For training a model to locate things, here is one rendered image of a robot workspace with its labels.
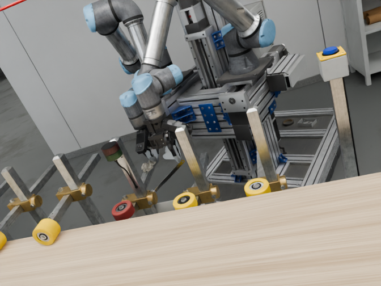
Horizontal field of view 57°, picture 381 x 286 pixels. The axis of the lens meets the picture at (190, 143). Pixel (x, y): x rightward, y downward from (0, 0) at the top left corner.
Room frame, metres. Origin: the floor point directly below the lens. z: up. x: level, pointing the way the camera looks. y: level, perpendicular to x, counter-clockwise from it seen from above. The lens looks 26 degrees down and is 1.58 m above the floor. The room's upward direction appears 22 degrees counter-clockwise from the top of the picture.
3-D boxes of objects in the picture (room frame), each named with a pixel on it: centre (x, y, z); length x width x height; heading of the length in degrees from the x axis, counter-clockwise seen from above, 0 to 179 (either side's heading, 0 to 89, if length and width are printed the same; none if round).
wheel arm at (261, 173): (1.11, -0.21, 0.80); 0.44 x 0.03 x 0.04; 161
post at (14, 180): (1.35, 0.73, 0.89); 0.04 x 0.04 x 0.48; 71
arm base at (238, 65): (1.66, -0.38, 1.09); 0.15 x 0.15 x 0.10
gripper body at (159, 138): (1.22, 0.09, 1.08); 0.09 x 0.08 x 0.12; 71
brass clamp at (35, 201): (1.35, 0.75, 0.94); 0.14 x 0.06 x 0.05; 71
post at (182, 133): (1.11, 0.01, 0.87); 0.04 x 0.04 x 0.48; 71
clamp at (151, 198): (1.19, 0.27, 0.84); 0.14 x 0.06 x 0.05; 71
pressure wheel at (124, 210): (1.10, 0.32, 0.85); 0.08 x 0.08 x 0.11
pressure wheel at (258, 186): (0.92, -0.14, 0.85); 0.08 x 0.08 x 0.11
